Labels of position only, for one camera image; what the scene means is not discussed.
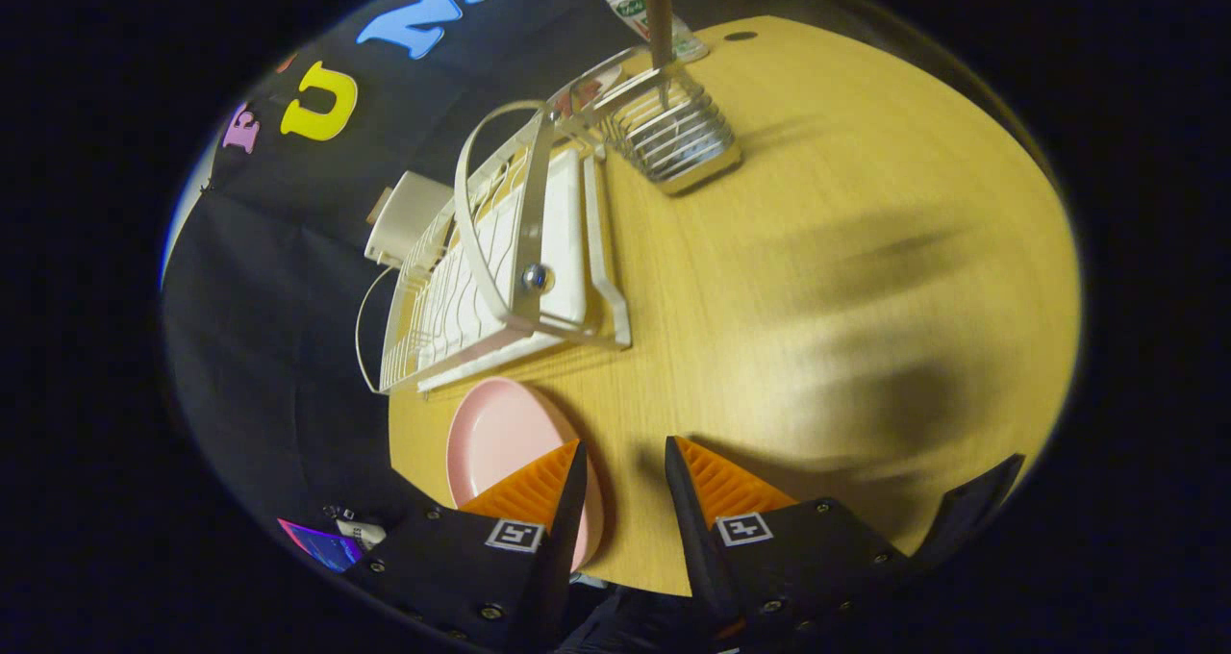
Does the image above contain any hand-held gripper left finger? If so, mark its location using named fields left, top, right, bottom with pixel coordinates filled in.
left=344, top=440, right=590, bottom=654

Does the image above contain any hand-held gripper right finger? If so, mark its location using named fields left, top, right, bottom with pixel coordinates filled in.
left=664, top=436, right=912, bottom=647

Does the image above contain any pink plate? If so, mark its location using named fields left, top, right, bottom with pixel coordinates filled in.
left=445, top=376, right=605, bottom=573

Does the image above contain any white wire dish rack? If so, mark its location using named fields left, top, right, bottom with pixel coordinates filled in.
left=355, top=99, right=633, bottom=395

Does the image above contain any metal wire basket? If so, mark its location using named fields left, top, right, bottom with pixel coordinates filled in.
left=577, top=46, right=742, bottom=196

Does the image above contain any wooden-handled metal spoon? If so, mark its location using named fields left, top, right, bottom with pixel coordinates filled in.
left=639, top=0, right=678, bottom=112

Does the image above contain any beige round plate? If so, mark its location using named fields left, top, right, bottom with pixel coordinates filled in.
left=550, top=56, right=626, bottom=118

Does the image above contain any white printed mug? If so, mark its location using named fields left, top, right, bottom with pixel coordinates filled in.
left=335, top=517, right=388, bottom=551

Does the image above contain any computer monitor screen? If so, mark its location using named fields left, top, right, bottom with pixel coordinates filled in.
left=277, top=517, right=364, bottom=573

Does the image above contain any black backdrop cloth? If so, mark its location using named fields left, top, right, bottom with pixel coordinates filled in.
left=159, top=0, right=674, bottom=578

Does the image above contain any white toaster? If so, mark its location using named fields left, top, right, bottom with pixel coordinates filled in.
left=364, top=171, right=455, bottom=270

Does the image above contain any white green drink bottle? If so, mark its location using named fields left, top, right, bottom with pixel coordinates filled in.
left=594, top=0, right=711, bottom=63

